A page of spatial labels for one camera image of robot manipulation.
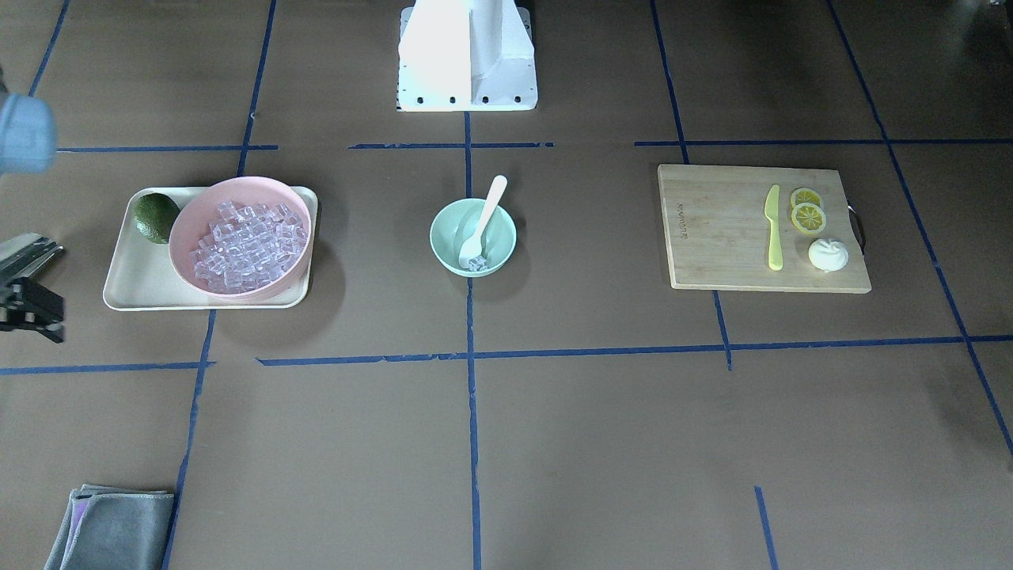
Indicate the white plastic spoon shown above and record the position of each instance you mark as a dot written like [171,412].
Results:
[474,245]

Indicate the lemon slices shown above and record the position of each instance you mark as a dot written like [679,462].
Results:
[806,211]

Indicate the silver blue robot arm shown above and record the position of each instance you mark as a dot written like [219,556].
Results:
[28,133]

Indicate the pink bowl of ice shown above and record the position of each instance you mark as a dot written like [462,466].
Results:
[244,240]

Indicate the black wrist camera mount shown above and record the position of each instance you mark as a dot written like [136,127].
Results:
[29,305]

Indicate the green lime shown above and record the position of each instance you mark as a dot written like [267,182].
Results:
[154,215]

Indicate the stainless steel ice scoop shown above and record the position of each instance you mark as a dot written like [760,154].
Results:
[26,255]

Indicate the beige plastic tray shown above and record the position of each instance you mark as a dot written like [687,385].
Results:
[141,275]

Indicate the yellow plastic knife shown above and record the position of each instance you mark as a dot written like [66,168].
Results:
[772,215]

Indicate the wooden cutting board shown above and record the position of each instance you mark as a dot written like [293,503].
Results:
[717,238]

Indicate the clear ice cube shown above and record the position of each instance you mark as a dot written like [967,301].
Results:
[477,264]

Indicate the folded grey cloth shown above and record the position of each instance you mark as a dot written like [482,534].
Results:
[113,528]

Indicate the mint green bowl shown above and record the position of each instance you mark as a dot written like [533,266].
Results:
[456,222]

